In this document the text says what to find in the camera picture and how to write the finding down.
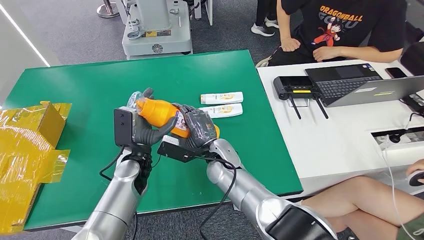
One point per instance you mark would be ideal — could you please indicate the standing person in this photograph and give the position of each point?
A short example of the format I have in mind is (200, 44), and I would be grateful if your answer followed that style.
(261, 30)

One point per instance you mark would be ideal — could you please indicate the black smartphone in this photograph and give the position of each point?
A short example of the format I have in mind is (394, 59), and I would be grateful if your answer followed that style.
(395, 73)

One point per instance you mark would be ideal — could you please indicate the white robot base machine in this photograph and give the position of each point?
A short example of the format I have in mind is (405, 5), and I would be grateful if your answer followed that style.
(155, 36)

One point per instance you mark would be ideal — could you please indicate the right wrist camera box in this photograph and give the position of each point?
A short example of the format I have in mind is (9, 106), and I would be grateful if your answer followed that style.
(175, 151)

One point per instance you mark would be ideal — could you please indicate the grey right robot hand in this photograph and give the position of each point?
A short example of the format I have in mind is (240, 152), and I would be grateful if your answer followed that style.
(200, 129)

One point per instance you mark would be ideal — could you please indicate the black device at desk edge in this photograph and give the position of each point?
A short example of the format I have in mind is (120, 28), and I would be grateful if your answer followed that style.
(415, 102)

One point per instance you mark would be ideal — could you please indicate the seated person in black shirt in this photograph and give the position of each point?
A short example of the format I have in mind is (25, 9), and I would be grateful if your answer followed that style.
(344, 43)

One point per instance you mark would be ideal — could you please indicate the orange bottle with blue cap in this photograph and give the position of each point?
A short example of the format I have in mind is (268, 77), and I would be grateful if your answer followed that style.
(159, 112)

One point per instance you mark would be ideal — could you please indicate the white shampoo bottle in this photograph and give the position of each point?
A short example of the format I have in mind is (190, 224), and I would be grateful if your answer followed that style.
(220, 98)
(228, 111)

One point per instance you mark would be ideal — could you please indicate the metal stanchion base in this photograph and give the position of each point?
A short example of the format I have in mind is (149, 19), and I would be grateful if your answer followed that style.
(107, 11)

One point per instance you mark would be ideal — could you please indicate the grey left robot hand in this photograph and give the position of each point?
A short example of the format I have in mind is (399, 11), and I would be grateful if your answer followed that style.
(149, 136)

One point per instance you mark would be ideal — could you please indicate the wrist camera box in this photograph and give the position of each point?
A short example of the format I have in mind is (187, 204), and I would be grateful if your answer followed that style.
(175, 151)
(123, 127)

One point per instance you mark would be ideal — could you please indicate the person with crossed bare legs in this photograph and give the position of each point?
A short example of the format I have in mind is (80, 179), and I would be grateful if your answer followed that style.
(357, 202)

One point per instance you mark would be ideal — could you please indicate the yellow taped cardboard box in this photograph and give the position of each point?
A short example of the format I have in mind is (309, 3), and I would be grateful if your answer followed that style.
(26, 145)

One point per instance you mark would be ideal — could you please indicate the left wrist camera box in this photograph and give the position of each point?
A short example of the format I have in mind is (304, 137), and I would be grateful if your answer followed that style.
(123, 127)

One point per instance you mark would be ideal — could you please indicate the grey laptop with black keyboard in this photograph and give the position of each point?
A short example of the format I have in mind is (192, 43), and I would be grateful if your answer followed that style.
(344, 87)

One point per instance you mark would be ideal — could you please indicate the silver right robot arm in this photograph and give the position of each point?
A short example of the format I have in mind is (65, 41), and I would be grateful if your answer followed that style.
(251, 195)

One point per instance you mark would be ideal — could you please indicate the black power plug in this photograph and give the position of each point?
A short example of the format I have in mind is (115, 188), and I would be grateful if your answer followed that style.
(394, 137)

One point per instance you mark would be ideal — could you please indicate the black bag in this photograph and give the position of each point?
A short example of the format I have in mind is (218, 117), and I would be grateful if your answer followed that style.
(414, 59)

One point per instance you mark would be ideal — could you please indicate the black controller with antennas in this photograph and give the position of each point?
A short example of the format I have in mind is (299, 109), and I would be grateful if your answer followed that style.
(291, 85)

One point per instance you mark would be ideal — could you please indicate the white furniture leg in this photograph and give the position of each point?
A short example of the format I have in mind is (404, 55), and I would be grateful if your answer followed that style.
(208, 11)

